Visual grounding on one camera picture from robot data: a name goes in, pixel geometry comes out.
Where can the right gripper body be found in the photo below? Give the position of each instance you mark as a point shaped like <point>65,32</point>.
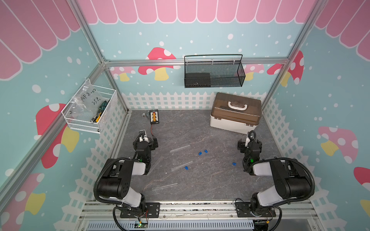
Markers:
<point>244,149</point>

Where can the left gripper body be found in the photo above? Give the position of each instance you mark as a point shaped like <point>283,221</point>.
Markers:
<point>151,147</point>

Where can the clear test tube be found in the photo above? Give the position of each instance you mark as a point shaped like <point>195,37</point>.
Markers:
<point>181,166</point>
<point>155,164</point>
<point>178,149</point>
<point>164,186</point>

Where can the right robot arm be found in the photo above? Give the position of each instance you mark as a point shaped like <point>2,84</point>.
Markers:
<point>292,180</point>

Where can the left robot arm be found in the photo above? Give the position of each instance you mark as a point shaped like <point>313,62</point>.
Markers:
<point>112,186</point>

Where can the black board yellow connectors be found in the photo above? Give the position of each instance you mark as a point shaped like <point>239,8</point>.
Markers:
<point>154,116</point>

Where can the brown lid storage box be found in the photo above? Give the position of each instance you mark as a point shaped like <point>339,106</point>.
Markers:
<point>235,113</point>

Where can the green tool in basket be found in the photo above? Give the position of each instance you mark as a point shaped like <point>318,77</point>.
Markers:
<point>99,113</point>

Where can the clear plastic bag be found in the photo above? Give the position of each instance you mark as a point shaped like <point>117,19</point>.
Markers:
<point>86,100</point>

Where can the black box in basket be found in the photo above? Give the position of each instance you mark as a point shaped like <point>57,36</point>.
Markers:
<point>197,80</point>

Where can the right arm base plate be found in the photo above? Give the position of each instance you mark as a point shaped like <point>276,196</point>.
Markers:
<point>245,210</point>

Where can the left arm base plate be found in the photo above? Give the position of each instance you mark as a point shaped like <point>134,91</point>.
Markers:
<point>151,210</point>

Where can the white wire wall basket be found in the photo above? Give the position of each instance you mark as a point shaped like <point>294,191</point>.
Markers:
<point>82,122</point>

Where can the black mesh wall basket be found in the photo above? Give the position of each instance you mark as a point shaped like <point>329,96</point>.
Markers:
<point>226,70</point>

